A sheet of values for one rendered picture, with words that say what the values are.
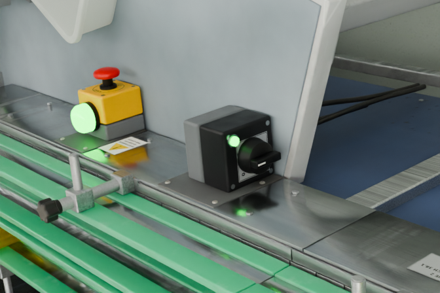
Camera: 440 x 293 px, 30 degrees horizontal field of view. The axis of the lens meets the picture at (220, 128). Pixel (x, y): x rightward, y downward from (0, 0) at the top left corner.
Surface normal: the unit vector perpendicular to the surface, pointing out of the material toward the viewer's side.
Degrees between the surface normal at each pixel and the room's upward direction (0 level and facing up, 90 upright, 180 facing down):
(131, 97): 90
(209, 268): 90
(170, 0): 0
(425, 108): 90
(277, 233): 90
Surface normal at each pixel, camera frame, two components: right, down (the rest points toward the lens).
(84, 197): 0.64, 0.20
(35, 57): -0.76, 0.28
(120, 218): -0.08, -0.94
